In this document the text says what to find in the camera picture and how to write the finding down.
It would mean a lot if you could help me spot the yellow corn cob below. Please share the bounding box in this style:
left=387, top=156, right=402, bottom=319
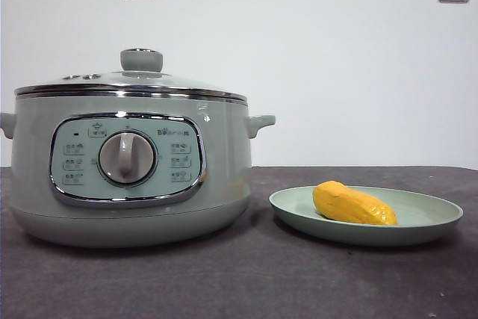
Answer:
left=312, top=180, right=399, bottom=227

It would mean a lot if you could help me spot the glass lid with green knob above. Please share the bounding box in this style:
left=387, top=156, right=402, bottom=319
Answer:
left=13, top=47, right=248, bottom=103

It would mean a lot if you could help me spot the pale green electric steamer pot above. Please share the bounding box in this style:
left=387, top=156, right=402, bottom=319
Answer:
left=0, top=85, right=277, bottom=249

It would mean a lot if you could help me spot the pale green round plate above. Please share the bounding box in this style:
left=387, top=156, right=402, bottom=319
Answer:
left=268, top=184, right=465, bottom=247

